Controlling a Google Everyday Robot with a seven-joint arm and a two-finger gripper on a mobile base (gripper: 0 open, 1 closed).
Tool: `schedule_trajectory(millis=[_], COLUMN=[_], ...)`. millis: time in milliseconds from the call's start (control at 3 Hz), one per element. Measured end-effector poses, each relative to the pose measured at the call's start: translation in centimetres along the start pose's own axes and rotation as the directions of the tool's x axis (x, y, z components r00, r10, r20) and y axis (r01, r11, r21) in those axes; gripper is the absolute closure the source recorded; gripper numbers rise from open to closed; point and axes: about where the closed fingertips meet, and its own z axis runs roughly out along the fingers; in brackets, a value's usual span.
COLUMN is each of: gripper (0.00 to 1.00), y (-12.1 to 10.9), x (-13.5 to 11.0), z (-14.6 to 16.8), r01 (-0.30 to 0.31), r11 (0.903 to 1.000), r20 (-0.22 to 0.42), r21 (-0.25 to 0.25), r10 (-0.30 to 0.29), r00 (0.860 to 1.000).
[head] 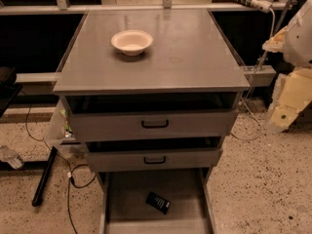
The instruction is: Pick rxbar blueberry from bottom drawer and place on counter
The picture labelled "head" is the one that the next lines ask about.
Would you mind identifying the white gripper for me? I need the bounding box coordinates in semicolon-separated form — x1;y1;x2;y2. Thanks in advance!
265;67;312;134

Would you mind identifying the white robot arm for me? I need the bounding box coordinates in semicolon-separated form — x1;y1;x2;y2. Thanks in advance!
262;0;312;134

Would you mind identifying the grey top drawer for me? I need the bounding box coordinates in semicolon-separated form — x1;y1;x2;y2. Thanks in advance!
65;92;238;142

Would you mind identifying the grey drawer cabinet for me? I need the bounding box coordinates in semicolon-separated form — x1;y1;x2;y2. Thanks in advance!
53;9;251;234

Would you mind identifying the grey middle drawer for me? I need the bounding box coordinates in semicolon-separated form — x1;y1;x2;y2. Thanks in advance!
86;137;222;172

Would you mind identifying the grey open bottom drawer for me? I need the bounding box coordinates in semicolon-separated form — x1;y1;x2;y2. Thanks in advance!
99;169;215;234

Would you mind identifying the clear plastic bag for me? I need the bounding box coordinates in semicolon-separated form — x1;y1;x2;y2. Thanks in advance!
44;101;85;158

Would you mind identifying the black floor bar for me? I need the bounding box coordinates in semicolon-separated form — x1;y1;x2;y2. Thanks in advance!
32;147;58;207

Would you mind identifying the black object at left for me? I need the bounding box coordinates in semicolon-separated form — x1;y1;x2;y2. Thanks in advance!
0;66;22;117

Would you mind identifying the clear plastic water bottle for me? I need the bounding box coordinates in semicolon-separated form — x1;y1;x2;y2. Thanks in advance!
0;145;24;170

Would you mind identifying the white cable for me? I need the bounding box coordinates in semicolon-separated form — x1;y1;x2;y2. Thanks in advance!
229;7;277;142

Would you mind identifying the black top drawer handle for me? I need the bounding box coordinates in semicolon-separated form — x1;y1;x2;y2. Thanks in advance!
140;120;169;129

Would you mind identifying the black drawer handle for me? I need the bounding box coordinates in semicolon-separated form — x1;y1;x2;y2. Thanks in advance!
143;156;167;165
140;120;169;129

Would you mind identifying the black middle drawer handle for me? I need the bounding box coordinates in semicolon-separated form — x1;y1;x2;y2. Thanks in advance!
143;156;167;165

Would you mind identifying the black floor cable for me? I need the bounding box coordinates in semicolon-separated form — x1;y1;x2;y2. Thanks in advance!
24;95;98;234

